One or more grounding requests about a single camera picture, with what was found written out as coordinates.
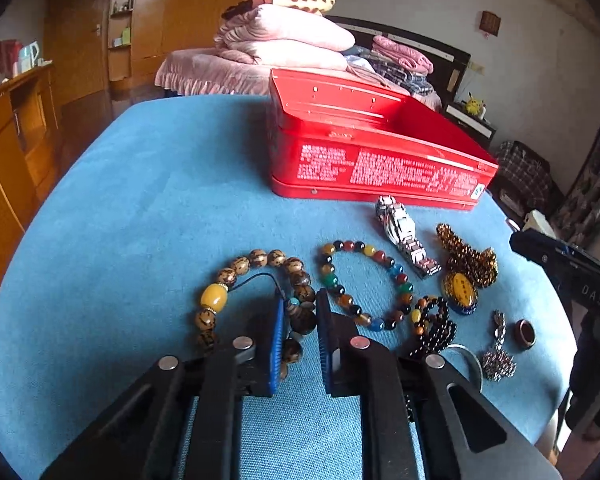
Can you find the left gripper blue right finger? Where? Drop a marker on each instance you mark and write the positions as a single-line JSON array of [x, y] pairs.
[[355, 365]]

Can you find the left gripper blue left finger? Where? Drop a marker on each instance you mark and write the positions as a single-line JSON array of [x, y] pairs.
[[248, 365]]

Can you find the silver bangle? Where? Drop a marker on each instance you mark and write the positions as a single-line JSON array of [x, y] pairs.
[[466, 363]]

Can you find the blue table cloth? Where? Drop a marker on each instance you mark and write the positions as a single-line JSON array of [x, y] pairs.
[[106, 279]]

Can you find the silver metal wristwatch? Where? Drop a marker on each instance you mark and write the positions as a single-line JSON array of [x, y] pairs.
[[400, 229]]

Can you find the red metal tin box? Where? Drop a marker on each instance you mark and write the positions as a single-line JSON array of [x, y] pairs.
[[334, 138]]

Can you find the plaid bag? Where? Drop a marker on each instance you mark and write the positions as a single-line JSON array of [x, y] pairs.
[[523, 182]]

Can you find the bed with pink cover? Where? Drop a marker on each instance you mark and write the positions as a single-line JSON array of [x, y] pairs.
[[197, 72]]

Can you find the dark nightstand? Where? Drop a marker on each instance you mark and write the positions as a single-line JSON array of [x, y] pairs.
[[478, 129]]

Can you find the yellow pikachu plush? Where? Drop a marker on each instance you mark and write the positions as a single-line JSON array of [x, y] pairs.
[[474, 107]]

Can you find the stack of pink quilts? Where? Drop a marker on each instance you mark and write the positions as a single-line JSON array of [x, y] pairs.
[[277, 36]]

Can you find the wooden sideboard cabinet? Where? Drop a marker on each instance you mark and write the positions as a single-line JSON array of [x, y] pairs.
[[29, 154]]

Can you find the folded plaid clothes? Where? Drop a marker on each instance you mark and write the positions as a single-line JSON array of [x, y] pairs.
[[413, 82]]

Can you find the folded pink clothes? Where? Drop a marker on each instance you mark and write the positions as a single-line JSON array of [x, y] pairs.
[[407, 57]]

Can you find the dark wooden headboard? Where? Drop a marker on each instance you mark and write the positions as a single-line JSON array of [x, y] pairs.
[[450, 63]]

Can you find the spotted rolled blanket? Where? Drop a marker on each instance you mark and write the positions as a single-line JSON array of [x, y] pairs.
[[311, 6]]

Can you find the wooden wardrobe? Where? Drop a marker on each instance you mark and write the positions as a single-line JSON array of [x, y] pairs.
[[100, 47]]

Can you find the white electric kettle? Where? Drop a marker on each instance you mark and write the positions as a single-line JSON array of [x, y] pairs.
[[28, 56]]

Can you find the red box on sideboard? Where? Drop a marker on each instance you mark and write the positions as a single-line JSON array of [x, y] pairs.
[[9, 54]]

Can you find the brown wall ornament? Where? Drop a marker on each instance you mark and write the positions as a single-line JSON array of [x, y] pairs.
[[489, 24]]

